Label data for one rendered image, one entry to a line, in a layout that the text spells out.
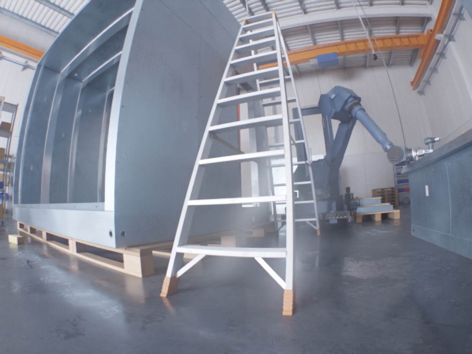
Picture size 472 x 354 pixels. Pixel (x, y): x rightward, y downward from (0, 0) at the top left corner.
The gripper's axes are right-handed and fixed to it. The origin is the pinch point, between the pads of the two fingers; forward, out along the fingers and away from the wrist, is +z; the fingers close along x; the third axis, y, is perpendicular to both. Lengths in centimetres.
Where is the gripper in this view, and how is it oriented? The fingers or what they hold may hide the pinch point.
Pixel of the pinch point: (431, 151)
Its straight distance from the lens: 240.4
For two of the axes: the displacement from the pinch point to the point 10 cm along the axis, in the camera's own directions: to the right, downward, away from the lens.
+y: -0.4, -9.9, 1.3
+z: 6.5, -1.3, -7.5
